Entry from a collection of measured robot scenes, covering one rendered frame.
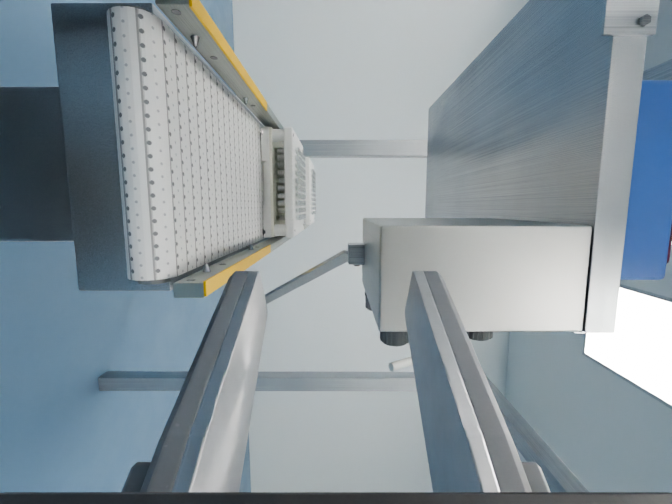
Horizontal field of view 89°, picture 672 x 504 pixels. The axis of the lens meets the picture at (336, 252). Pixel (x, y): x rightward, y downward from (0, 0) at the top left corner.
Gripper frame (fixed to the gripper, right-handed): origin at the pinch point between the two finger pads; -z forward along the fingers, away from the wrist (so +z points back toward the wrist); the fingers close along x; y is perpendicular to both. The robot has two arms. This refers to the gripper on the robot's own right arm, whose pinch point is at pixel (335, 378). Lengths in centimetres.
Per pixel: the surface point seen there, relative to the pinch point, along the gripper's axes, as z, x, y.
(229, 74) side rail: -48, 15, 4
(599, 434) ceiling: -100, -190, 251
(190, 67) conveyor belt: -39.6, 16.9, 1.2
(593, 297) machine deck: -17.7, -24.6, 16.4
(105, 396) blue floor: -69, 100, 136
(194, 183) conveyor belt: -32.0, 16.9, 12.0
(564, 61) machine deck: -36.1, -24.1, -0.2
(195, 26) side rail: -37.0, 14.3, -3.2
